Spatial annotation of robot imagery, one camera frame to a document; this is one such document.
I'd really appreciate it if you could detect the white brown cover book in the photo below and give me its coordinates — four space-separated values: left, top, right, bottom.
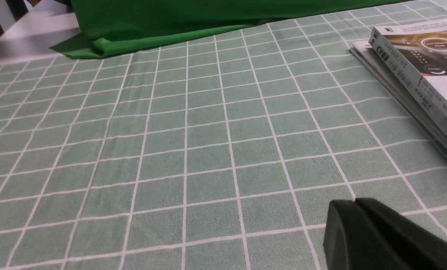
369 19 447 137

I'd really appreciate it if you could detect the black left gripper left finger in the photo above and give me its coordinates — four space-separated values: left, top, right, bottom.
323 200 397 270

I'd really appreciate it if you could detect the dark green cloth backdrop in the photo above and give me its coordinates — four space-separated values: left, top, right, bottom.
52 0 394 59

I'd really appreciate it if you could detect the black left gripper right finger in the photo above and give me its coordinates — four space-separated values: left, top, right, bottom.
355 198 447 270

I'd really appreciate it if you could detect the green checked tablecloth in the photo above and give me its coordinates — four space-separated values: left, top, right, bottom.
0 0 447 270

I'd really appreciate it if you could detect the thin grey bottom book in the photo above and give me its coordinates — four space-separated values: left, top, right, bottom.
349 41 447 151

